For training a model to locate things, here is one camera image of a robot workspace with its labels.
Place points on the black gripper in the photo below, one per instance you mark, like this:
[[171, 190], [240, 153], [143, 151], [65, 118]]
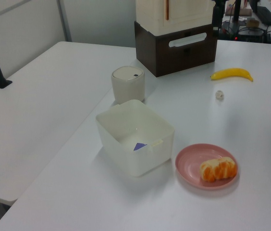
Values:
[[217, 8]]

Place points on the black monitor stand pole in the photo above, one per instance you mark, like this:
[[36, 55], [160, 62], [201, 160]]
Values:
[[237, 10]]

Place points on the black device with red light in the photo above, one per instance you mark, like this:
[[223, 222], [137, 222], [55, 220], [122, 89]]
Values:
[[248, 33]]

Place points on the brown tape roll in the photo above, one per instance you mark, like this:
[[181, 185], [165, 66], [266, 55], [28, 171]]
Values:
[[252, 22]]

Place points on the black keyboard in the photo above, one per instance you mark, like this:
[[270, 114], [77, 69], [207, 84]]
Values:
[[267, 15]]

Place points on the yellow banana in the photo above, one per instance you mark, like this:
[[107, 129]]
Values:
[[231, 72]]

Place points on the dark brown drawer box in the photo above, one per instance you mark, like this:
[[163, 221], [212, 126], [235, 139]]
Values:
[[174, 57]]

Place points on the small white crumpled ball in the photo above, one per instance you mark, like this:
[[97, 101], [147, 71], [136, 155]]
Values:
[[219, 94]]

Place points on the small beige trash can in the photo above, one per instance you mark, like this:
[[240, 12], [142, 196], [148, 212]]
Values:
[[128, 89]]

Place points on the pink plate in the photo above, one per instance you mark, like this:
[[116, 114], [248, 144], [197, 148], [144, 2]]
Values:
[[188, 163]]

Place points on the purple card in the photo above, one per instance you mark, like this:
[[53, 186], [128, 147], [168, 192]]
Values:
[[139, 146]]

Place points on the white plastic bin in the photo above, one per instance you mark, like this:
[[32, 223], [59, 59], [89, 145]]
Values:
[[126, 161]]

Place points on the grey partition post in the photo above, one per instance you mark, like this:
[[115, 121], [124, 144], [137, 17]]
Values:
[[64, 21]]

